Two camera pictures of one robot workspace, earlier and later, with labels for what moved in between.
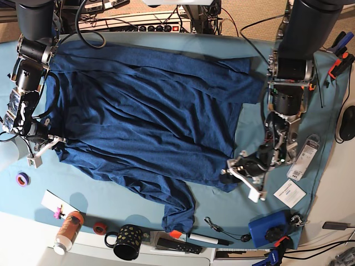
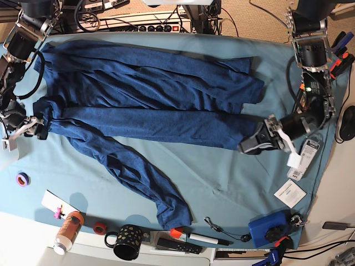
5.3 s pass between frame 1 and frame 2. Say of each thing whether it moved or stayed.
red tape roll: stayed
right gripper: moved
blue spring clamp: stayed
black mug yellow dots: stayed
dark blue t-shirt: moved
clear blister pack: stayed
